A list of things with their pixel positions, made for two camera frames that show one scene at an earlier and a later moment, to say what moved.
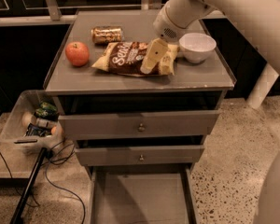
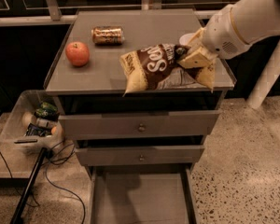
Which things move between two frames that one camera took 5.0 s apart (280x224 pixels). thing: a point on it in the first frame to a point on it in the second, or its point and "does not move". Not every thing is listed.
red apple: [77, 53] does not move
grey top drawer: [138, 124] does not move
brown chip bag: [126, 59] to [158, 67]
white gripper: [163, 27] to [221, 32]
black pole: [23, 201] does not move
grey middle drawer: [133, 155] does not move
